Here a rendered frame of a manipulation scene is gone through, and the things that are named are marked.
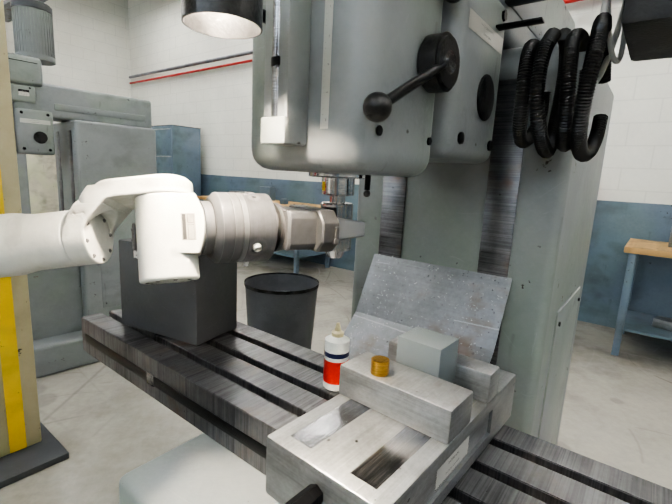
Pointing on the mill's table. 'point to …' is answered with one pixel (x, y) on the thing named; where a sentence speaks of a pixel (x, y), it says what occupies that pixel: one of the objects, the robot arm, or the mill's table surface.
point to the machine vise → (385, 446)
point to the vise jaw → (409, 397)
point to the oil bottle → (336, 346)
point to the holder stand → (180, 300)
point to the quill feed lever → (429, 60)
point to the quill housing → (357, 90)
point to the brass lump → (379, 366)
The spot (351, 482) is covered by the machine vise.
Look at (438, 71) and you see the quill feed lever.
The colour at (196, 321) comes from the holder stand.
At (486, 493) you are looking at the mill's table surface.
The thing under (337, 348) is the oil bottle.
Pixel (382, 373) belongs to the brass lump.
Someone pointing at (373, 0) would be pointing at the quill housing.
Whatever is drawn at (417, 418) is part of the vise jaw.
